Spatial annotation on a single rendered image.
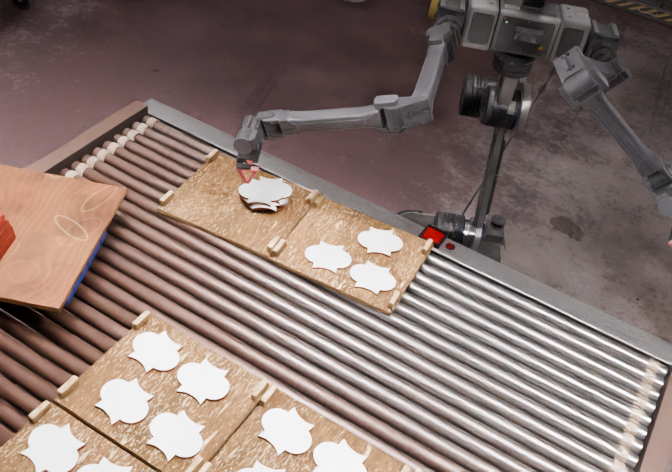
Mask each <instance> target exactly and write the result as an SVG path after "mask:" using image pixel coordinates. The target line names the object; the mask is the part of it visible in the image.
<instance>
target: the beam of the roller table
mask: <svg viewBox="0 0 672 472"><path fill-rule="evenodd" d="M144 104H146V105H148V116H149V117H153V118H155V119H158V120H159V121H160V122H162V123H164V124H166V125H168V126H170V127H172V128H174V129H176V130H178V131H180V132H182V133H184V134H186V135H188V136H191V137H193V138H195V139H197V140H199V141H201V142H203V143H205V144H207V145H209V146H211V147H213V148H215V149H218V150H219V151H222V152H224V153H226V154H228V155H230V156H232V157H234V158H236V159H237V155H238V152H237V151H236V150H235V149H234V145H233V144H234V141H235V139H236V138H235V137H233V136H231V135H229V134H226V133H224V132H222V131H220V130H218V129H216V128H214V127H212V126H210V125H207V124H205V123H203V122H201V121H199V120H197V119H195V118H193V117H190V116H188V115H186V114H184V113H182V112H180V111H178V110H176V109H174V108H171V107H169V106H167V105H165V104H163V103H161V102H159V101H157V100H155V99H152V98H151V99H149V100H148V101H146V102H145V103H144ZM252 166H256V167H259V170H261V171H263V172H266V173H268V174H271V175H273V176H276V177H278V178H280V179H281V178H282V179H283V180H285V181H288V182H290V183H293V184H295V185H298V186H300V187H303V188H305V189H308V190H310V191H313V190H314V189H317V190H319V193H318V194H321V193H323V194H325V198H327V199H330V200H332V201H334V202H337V203H339V204H341V205H344V206H346V207H348V208H351V209H353V210H356V211H358V212H360V213H363V214H365V215H367V216H370V217H372V218H374V219H377V220H379V221H382V222H384V223H386V224H389V225H391V226H393V227H396V228H398V229H400V230H403V231H405V232H408V233H410V234H412V235H415V236H417V237H418V236H419V234H420V233H421V232H422V231H423V229H424V228H425V227H423V226H421V225H419V224H417V223H414V222H412V221H410V220H408V219H406V218H404V217H402V216H400V215H398V214H395V213H393V212H391V211H389V210H387V209H385V208H383V207H381V206H379V205H376V204H374V203H372V202H370V201H368V200H366V199H364V198H362V197H360V196H357V195H355V194H353V193H351V192H349V191H347V190H345V189H343V188H341V187H338V186H336V185H334V184H332V183H330V182H328V181H326V180H324V179H322V178H319V177H317V176H315V175H313V174H311V173H309V172H307V171H305V170H302V169H300V168H298V167H296V166H294V165H292V164H290V163H288V162H286V161H283V160H281V159H279V158H277V157H275V156H273V155H271V154H269V153H267V152H264V151H262V150H261V155H260V156H259V162H258V163H253V165H252ZM447 243H451V244H453V245H454V246H455V249H454V250H449V249H447V248H446V246H445V245H446V244H447ZM430 252H431V253H433V254H435V255H437V256H439V257H441V258H443V259H445V260H447V261H449V262H451V263H453V264H455V265H457V266H460V267H462V268H464V269H466V270H468V271H470V272H472V273H474V274H476V275H478V276H480V277H482V278H484V279H486V280H488V281H491V282H493V283H495V284H497V285H499V286H501V287H503V288H505V289H507V290H509V291H511V292H513V293H515V294H517V295H520V296H522V297H524V298H526V299H528V300H530V301H532V302H534V303H536V304H538V305H540V306H542V307H544V308H546V309H549V310H551V311H553V312H555V313H557V314H559V315H561V316H563V317H565V318H567V319H569V320H571V321H573V322H575V323H577V324H580V325H582V326H584V327H586V328H588V329H590V330H592V331H594V332H596V333H598V334H600V335H602V336H604V337H606V338H609V339H611V340H613V341H615V342H617V343H619V344H621V345H623V346H625V347H627V348H629V349H631V350H633V351H635V352H637V353H640V354H642V355H644V356H646V357H648V358H653V359H655V360H657V361H659V362H660V364H662V365H664V366H666V367H668V369H669V368H670V366H671V364H672V344H670V343H668V342H666V341H664V340H662V339H660V338H657V337H655V336H653V335H651V334H649V333H647V332H645V331H643V330H641V329H638V328H636V327H634V326H632V325H630V324H628V323H626V322H624V321H622V320H619V319H617V318H615V317H613V316H611V315H609V314H607V313H605V312H603V311H600V310H598V309H596V308H594V307H592V306H590V305H588V304H586V303H584V302H581V301H579V300H577V299H575V298H573V297H571V296H569V295H567V294H565V293H562V292H560V291H558V290H556V289H554V288H552V287H550V286H548V285H545V284H543V283H541V282H539V281H537V280H535V279H533V278H531V277H529V276H526V275H524V274H522V273H520V272H518V271H516V270H514V269H512V268H510V267H507V266H505V265H503V264H501V263H499V262H497V261H495V260H493V259H491V258H488V257H486V256H484V255H482V254H480V253H478V252H476V251H474V250H472V249H469V248H467V247H465V246H463V245H461V244H459V243H457V242H455V241H453V240H450V239H448V238H446V239H445V241H444V242H443V243H442V245H441V246H440V247H439V249H436V248H434V247H433V248H432V250H431V251H430Z"/></svg>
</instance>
